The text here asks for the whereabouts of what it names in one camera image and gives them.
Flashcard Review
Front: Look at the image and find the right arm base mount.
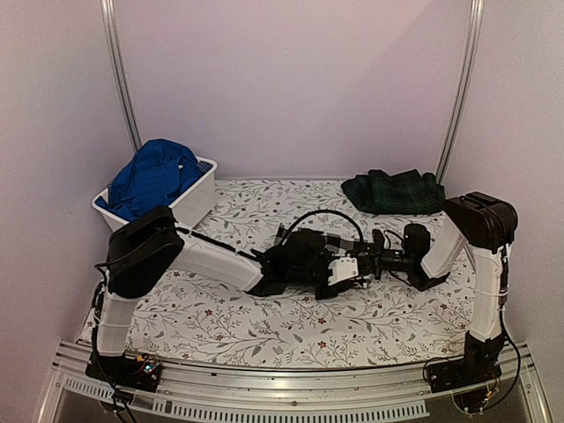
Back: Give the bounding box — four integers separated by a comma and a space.
422, 357, 502, 414

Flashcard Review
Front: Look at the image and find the blue garment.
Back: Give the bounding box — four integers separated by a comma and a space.
94, 138, 212, 221

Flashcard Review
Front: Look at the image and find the front aluminium rail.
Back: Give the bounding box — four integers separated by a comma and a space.
37, 341, 553, 422

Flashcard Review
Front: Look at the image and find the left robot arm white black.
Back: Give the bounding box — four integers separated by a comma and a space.
93, 206, 371, 382

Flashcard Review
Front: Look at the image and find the black white checkered shirt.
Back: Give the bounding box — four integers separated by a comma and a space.
272, 225, 366, 256

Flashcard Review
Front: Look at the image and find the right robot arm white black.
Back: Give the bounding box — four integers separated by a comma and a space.
351, 191, 518, 384

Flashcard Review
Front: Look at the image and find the black camera cable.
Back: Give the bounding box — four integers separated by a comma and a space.
281, 209, 365, 248

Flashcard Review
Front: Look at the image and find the right aluminium frame post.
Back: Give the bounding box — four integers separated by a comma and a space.
435, 0, 485, 184

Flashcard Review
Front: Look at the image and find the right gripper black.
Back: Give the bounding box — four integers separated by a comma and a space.
352, 237, 415, 279

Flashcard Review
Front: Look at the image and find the floral patterned table mat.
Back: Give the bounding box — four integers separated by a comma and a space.
125, 180, 475, 368

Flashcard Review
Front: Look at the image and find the white plastic laundry bin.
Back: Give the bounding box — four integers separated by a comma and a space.
92, 157, 218, 231

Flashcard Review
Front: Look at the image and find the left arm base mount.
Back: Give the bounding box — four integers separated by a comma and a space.
85, 352, 162, 393

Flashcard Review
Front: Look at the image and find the green plaid pleated skirt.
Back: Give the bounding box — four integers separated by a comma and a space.
341, 169, 446, 215

